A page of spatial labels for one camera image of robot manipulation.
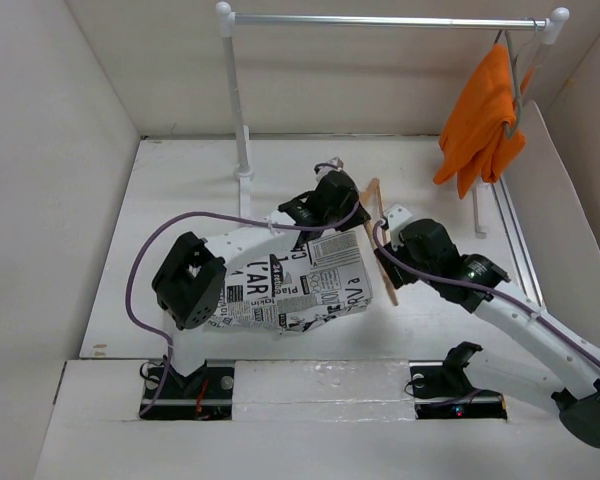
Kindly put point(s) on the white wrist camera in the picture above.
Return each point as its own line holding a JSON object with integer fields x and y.
{"x": 321, "y": 169}
{"x": 396, "y": 217}

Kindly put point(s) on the aluminium side rail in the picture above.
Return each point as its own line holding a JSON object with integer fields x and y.
{"x": 525, "y": 272}

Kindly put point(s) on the newspaper print trousers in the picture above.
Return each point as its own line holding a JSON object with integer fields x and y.
{"x": 296, "y": 291}

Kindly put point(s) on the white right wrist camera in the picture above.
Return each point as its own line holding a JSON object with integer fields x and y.
{"x": 396, "y": 217}

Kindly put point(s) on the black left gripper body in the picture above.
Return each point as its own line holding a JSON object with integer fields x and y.
{"x": 336, "y": 215}

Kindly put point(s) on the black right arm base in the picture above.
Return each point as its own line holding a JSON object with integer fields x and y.
{"x": 438, "y": 397}

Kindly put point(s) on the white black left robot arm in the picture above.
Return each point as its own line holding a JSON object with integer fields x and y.
{"x": 189, "y": 283}

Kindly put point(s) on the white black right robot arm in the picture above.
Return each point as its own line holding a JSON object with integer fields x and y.
{"x": 568, "y": 384}

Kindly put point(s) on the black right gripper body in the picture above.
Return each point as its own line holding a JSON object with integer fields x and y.
{"x": 403, "y": 256}

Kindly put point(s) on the orange cloth on hanger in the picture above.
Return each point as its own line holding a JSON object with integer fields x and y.
{"x": 473, "y": 141}

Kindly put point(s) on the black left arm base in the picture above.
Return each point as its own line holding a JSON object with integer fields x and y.
{"x": 204, "y": 395}

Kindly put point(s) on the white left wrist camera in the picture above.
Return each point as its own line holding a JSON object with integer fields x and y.
{"x": 321, "y": 169}

